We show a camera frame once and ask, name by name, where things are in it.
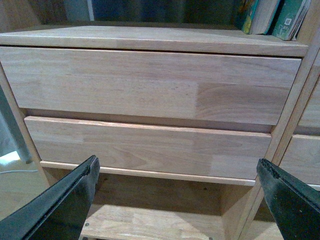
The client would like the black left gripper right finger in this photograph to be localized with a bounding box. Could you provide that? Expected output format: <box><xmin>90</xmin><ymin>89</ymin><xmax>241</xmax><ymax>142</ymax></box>
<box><xmin>256</xmin><ymin>158</ymin><xmax>320</xmax><ymax>240</ymax></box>

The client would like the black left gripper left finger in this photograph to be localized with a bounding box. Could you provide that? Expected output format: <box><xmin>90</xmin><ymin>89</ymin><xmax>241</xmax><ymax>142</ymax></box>
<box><xmin>0</xmin><ymin>155</ymin><xmax>100</xmax><ymax>240</ymax></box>

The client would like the left wooden shelf unit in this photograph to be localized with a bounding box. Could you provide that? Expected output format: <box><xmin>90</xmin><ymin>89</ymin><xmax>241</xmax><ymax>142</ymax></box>
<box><xmin>0</xmin><ymin>0</ymin><xmax>320</xmax><ymax>240</ymax></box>

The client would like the lower right wooden drawer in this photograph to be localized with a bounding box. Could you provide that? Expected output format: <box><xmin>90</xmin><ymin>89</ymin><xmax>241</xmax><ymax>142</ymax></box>
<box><xmin>280</xmin><ymin>134</ymin><xmax>320</xmax><ymax>185</ymax></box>

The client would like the wooden drawer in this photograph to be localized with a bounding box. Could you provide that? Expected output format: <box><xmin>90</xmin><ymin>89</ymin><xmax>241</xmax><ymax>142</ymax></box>
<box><xmin>298</xmin><ymin>78</ymin><xmax>320</xmax><ymax>128</ymax></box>
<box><xmin>280</xmin><ymin>134</ymin><xmax>320</xmax><ymax>185</ymax></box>
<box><xmin>0</xmin><ymin>47</ymin><xmax>301</xmax><ymax>125</ymax></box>
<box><xmin>24</xmin><ymin>116</ymin><xmax>271</xmax><ymax>180</ymax></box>

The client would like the upper right wooden drawer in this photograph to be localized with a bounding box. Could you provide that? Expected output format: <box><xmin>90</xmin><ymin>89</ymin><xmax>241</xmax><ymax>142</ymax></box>
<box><xmin>298</xmin><ymin>78</ymin><xmax>320</xmax><ymax>128</ymax></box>

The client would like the lower left wooden drawer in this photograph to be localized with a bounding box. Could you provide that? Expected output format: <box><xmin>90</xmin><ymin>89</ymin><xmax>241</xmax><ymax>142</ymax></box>
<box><xmin>24</xmin><ymin>116</ymin><xmax>271</xmax><ymax>180</ymax></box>

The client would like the upper left wooden drawer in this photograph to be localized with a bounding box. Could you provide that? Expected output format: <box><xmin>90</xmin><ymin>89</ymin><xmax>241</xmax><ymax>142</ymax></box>
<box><xmin>0</xmin><ymin>47</ymin><xmax>301</xmax><ymax>125</ymax></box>

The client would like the teal thick book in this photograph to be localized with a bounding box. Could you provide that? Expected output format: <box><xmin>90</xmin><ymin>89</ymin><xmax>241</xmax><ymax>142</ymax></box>
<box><xmin>234</xmin><ymin>0</ymin><xmax>281</xmax><ymax>35</ymax></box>

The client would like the white floor cable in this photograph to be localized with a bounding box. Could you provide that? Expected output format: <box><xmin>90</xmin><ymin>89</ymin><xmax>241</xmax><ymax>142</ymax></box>
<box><xmin>0</xmin><ymin>169</ymin><xmax>38</xmax><ymax>175</ymax></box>

